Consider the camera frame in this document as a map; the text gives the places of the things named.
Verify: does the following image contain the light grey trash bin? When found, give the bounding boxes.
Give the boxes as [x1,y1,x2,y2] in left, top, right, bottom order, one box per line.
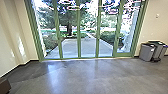
[138,42,156,62]

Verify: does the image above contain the dark grey trash bin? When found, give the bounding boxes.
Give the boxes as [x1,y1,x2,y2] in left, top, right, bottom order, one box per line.
[148,40,168,63]

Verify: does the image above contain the concrete garden path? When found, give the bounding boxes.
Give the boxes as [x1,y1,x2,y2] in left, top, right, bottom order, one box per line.
[45,31,114,60]

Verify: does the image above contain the tree trunk outdoors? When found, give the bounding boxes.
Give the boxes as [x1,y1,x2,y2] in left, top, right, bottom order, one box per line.
[66,9,74,37]

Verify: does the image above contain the green framed glass door wall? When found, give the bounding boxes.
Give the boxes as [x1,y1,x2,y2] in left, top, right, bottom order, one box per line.
[24,0,150,62]

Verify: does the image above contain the white wall switch plate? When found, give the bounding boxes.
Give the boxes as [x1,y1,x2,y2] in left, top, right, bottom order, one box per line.
[155,13,161,19]

